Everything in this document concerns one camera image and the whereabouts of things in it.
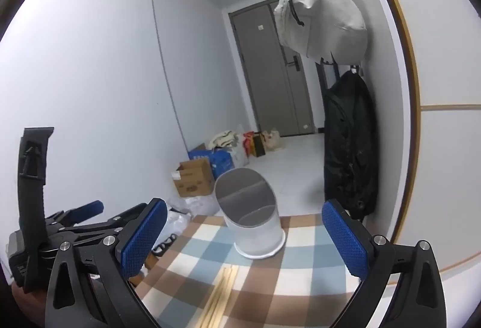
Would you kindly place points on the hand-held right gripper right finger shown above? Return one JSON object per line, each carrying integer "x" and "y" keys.
{"x": 344, "y": 241}

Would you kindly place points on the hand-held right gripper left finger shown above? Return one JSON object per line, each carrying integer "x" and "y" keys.
{"x": 144, "y": 237}

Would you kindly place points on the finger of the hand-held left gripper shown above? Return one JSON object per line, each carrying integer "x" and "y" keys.
{"x": 88, "y": 209}
{"x": 126, "y": 215}

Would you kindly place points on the white divided utensil holder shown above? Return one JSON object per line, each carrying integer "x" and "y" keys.
{"x": 255, "y": 234}

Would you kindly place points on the bunch of chopsticks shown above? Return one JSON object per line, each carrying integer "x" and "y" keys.
{"x": 221, "y": 294}

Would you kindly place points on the clear plastic bag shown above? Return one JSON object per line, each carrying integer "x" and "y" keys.
{"x": 174, "y": 224}

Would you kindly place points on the checkered tablecloth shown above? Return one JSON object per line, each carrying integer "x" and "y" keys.
{"x": 300, "y": 275}

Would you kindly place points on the grey plastic mail bag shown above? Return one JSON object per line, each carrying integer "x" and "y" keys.
{"x": 195, "y": 206}

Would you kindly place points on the brown cardboard box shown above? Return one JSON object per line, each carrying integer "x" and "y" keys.
{"x": 195, "y": 177}

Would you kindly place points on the black backpack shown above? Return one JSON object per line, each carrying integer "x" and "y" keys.
{"x": 349, "y": 147}

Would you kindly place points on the blue cardboard box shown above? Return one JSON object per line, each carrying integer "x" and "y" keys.
{"x": 221, "y": 160}

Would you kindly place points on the beige plastic bag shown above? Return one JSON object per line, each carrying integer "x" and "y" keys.
{"x": 272, "y": 140}

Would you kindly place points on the white sack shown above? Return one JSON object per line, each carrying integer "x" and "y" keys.
{"x": 238, "y": 155}

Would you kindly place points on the black paper bag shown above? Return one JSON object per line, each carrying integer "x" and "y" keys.
{"x": 258, "y": 147}

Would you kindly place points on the red yellow bag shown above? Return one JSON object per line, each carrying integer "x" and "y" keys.
{"x": 248, "y": 142}

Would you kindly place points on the grey door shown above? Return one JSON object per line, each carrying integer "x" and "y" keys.
{"x": 270, "y": 87}

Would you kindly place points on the light grey hanging bag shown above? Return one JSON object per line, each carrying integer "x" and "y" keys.
{"x": 323, "y": 20}

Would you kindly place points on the metal wall hook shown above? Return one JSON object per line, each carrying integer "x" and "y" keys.
{"x": 356, "y": 68}

